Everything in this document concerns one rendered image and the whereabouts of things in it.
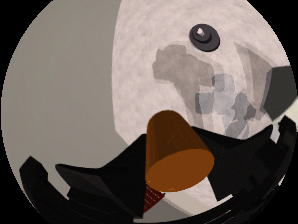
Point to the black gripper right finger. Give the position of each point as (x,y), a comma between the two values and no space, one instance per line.
(231,157)

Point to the black round pedestal with silver shaft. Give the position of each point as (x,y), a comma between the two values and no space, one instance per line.
(204,37)

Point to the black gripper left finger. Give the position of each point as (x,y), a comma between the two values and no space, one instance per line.
(123,179)

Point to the orange knob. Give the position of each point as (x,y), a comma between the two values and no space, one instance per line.
(176,157)

